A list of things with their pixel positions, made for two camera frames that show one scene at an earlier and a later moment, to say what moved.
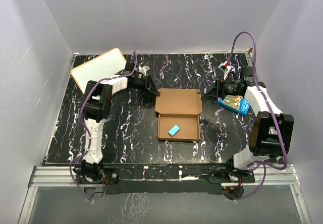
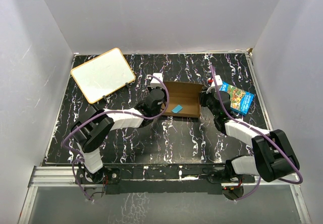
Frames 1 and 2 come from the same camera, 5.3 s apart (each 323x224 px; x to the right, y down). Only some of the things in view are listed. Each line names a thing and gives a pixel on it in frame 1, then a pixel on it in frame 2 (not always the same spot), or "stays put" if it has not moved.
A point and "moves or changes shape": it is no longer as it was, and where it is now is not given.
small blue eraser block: (173, 130) to (177, 109)
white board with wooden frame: (105, 65) stays put
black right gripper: (218, 90) to (203, 96)
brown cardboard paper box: (178, 111) moves or changes shape
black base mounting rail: (164, 179) stays put
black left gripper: (153, 92) to (150, 89)
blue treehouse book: (237, 104) stays put
